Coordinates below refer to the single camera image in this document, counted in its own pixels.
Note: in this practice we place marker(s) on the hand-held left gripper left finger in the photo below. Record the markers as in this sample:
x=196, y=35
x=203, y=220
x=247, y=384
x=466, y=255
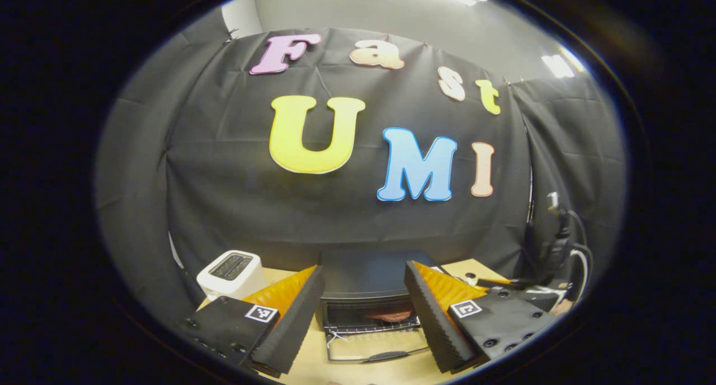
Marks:
x=296, y=318

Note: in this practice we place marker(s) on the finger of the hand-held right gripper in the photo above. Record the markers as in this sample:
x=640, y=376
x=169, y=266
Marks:
x=500, y=282

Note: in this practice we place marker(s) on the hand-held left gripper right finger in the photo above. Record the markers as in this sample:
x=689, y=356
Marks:
x=433, y=318

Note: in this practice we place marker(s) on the red raw steak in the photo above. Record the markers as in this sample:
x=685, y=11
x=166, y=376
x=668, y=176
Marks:
x=391, y=314

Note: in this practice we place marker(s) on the black electric oven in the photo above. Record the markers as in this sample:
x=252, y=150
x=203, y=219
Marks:
x=363, y=273

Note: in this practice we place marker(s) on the white toaster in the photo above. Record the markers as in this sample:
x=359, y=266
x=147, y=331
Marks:
x=232, y=273

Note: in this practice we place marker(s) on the black backdrop cloth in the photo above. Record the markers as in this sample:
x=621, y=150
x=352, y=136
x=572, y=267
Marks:
x=251, y=206

